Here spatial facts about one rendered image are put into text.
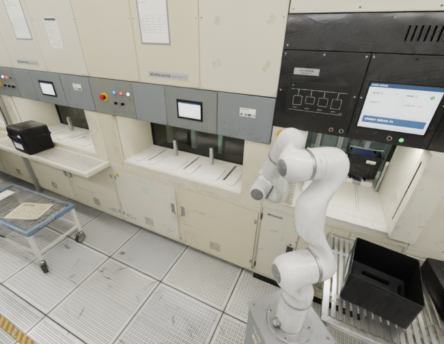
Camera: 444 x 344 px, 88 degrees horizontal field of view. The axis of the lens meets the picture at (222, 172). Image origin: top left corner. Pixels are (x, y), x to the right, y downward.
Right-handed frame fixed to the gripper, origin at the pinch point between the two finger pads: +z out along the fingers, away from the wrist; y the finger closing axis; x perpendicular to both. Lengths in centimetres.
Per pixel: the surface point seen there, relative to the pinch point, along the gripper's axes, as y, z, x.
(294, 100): 4.1, 12.4, 35.9
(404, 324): 73, -38, -41
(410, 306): 71, -38, -30
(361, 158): 52, 64, -11
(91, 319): -103, -75, -120
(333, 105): 23.8, 12.4, 35.7
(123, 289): -101, -46, -120
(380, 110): 45, 12, 36
